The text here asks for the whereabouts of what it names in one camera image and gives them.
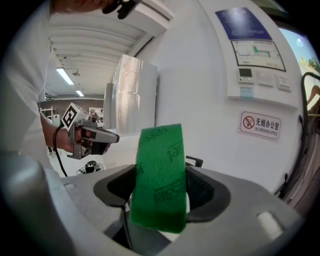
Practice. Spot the red and white no-smoking sign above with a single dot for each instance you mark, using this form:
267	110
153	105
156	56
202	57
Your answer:
260	126

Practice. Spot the blue wall poster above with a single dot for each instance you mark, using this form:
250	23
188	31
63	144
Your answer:
243	23

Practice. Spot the pale blue wall sticker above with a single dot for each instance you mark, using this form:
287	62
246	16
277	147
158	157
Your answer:
247	92

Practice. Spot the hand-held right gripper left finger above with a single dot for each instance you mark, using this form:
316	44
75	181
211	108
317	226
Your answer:
75	205

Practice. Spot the white wall switch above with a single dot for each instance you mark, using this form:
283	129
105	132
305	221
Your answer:
265	78
283	82

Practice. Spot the wall thermostat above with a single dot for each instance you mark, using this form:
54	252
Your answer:
245	75

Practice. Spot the grey coat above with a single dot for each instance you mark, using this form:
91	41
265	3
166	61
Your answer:
307	162

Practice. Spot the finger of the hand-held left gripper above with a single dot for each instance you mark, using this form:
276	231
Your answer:
105	136

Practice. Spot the black head-worn camera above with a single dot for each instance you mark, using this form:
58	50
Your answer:
125	10

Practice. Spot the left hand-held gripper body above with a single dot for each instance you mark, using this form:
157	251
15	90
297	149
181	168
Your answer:
72	117

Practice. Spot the ceiling strip light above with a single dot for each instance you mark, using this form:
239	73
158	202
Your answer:
79	93
65	76

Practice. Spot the person in white shirt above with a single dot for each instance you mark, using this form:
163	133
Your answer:
22	87

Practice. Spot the white wall notice panel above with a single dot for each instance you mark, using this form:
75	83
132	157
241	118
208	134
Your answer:
215	75

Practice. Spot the black faucet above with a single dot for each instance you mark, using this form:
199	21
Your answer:
196	161

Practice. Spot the wooden clothes hanger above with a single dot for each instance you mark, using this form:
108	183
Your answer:
313	93

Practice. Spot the person's left hand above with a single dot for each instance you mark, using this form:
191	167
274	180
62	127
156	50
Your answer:
81	137

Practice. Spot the person's left forearm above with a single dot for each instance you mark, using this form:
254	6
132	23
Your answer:
53	135

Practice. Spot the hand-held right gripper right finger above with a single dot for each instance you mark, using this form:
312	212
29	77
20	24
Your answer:
237	212

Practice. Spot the person's head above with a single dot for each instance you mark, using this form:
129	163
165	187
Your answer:
75	6

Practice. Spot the green sponge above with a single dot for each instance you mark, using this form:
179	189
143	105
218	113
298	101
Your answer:
160	175

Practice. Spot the framed floor plan notice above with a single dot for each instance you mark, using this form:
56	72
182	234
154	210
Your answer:
257	55

